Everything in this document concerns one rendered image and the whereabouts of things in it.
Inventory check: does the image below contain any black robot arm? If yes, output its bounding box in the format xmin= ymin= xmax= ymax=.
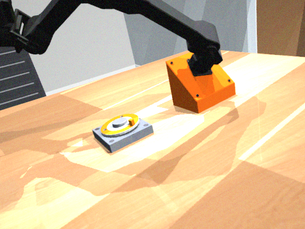
xmin=0 ymin=0 xmax=223 ymax=77

